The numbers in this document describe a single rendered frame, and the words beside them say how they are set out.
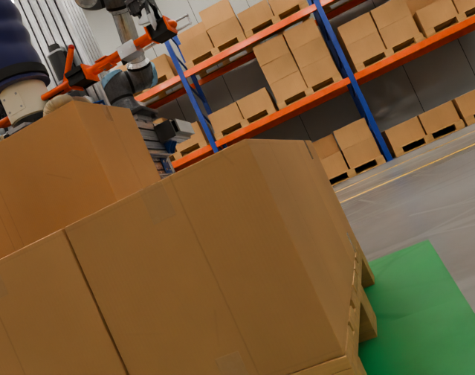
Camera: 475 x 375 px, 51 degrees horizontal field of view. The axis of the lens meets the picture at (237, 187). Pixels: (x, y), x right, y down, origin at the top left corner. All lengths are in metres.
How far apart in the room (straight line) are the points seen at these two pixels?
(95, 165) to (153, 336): 0.81
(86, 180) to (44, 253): 0.67
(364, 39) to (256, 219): 8.36
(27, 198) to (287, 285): 1.14
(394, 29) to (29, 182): 7.99
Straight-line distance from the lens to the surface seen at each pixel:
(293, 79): 9.01
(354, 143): 8.89
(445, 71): 10.53
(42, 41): 2.90
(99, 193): 1.65
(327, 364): 0.89
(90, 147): 1.65
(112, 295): 0.97
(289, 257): 0.85
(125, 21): 2.40
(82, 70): 1.88
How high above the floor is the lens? 0.45
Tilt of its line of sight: 1 degrees up
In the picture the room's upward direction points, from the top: 24 degrees counter-clockwise
